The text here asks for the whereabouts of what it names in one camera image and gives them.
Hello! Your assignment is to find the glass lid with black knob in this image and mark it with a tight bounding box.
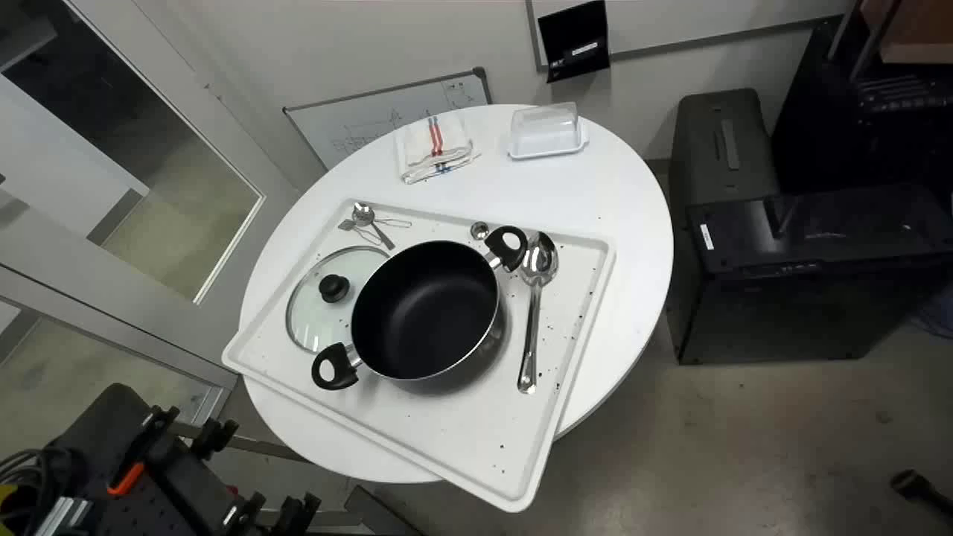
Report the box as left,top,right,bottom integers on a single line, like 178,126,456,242
282,245,392,358

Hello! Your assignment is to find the white plastic tray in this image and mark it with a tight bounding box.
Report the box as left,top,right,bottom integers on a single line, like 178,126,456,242
218,196,620,517

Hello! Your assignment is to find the black shelf unit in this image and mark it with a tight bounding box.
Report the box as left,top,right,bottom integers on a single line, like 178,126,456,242
770,0,953,203

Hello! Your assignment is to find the large steel ladle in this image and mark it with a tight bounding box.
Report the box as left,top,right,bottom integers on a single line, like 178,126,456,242
513,230,563,397

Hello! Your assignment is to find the black equipment cart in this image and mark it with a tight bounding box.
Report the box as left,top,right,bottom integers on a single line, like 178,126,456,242
0,380,325,536

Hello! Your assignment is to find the cardboard box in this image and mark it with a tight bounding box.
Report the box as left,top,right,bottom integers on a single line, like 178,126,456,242
858,0,953,69

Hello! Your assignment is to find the black pot with handles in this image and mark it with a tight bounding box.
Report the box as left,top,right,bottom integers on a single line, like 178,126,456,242
310,222,532,392

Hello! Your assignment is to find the black printer cabinet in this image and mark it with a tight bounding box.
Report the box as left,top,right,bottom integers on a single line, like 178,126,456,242
664,85,953,370

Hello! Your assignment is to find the clear plastic container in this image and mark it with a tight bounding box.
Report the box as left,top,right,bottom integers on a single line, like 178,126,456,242
504,97,593,164

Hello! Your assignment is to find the small leaning whiteboard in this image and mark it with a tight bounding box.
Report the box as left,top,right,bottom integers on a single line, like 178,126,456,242
282,66,495,172

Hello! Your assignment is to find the orange clamp handle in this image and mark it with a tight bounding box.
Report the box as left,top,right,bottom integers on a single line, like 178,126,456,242
105,458,148,501

